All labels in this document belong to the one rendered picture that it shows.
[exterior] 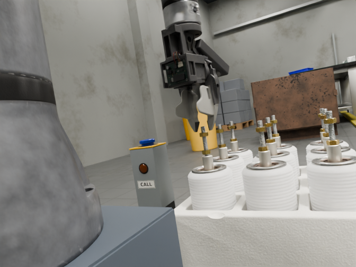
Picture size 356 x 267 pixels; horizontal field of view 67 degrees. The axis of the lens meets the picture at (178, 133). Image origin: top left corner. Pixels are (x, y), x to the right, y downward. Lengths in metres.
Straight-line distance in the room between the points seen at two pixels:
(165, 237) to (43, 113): 0.11
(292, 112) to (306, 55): 4.82
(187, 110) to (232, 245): 0.28
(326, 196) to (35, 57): 0.46
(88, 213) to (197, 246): 0.41
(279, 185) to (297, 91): 2.38
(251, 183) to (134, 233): 0.38
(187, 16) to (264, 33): 7.31
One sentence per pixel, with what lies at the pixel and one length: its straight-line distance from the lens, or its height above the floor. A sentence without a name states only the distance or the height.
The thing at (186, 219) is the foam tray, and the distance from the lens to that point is 0.55.
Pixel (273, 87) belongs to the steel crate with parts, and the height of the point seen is 0.56.
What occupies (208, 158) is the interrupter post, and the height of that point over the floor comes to 0.28.
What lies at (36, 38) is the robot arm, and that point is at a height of 0.42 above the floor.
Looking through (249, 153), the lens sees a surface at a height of 0.24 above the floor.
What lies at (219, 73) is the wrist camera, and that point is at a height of 0.46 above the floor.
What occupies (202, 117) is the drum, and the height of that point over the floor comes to 0.37.
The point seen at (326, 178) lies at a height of 0.23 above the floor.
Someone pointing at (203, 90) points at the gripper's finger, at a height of 0.42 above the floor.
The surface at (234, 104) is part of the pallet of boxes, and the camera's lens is 6.03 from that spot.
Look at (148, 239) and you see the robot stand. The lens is 0.18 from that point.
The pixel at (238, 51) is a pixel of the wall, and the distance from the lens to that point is 7.94.
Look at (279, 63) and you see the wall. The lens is 7.65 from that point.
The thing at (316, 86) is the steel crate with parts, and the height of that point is 0.50.
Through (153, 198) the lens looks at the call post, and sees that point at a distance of 0.68.
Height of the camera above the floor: 0.36
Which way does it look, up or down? 2 degrees down
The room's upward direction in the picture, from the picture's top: 9 degrees counter-clockwise
